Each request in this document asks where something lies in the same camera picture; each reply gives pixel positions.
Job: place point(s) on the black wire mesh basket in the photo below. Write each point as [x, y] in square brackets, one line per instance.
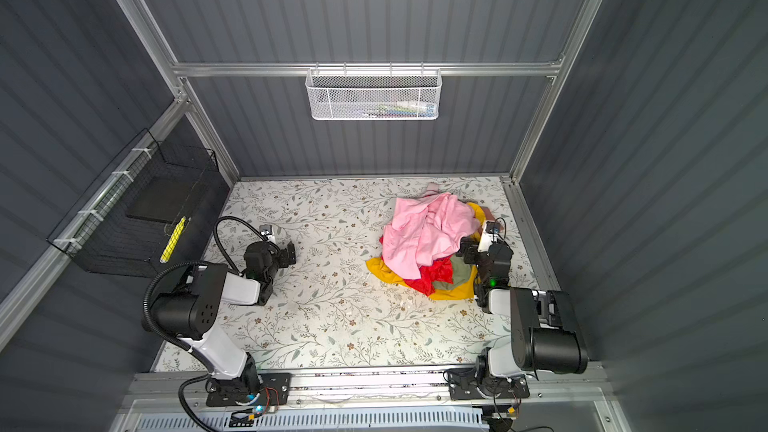
[99, 238]

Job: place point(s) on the aluminium mounting rail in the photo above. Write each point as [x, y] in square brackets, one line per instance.
[396, 386]

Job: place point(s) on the yellow cloth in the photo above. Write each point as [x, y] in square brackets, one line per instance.
[377, 267]

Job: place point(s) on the dusty rose cloth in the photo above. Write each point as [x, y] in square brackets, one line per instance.
[484, 214]

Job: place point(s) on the white ventilated panel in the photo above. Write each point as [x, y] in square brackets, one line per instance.
[442, 418]

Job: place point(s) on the black pad in basket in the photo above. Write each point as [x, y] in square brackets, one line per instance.
[165, 201]

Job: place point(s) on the pink cloth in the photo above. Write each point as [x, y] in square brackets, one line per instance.
[423, 230]

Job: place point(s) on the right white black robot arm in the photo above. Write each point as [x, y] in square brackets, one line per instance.
[544, 334]

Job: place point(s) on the white wire mesh basket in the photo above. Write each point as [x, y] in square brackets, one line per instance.
[337, 96]

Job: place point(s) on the items in white basket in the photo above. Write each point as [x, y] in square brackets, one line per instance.
[401, 109]

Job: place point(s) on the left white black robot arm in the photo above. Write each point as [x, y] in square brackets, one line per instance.
[181, 306]

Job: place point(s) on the red cloth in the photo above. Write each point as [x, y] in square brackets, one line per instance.
[423, 283]

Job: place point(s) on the olive green cloth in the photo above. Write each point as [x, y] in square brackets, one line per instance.
[454, 272]

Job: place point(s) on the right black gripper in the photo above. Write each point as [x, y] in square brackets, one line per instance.
[474, 252]

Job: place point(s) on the yellow green marker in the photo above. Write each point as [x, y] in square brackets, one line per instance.
[173, 241]

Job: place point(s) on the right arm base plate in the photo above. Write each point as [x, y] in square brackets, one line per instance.
[466, 384]

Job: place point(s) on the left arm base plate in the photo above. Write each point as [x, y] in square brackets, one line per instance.
[269, 389]

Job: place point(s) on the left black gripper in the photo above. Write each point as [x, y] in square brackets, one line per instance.
[282, 259]

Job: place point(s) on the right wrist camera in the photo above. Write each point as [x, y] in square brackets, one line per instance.
[491, 233]

